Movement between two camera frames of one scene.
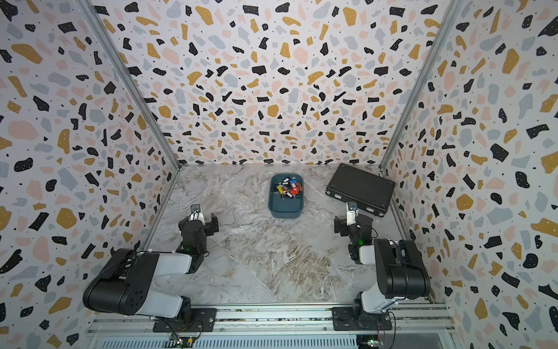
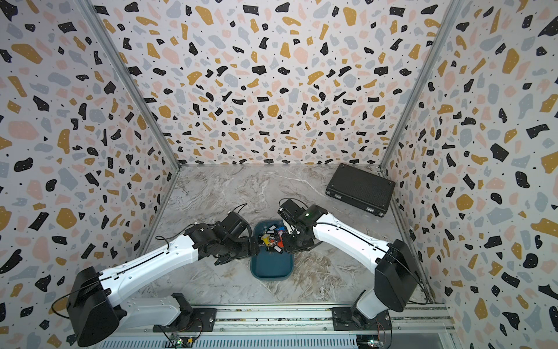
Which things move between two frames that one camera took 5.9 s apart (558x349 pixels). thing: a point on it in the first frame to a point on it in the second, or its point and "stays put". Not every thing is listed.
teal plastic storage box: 285,209 to 270,265
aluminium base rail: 286,321 stays put
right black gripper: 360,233 to 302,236
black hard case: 373,193 stays put
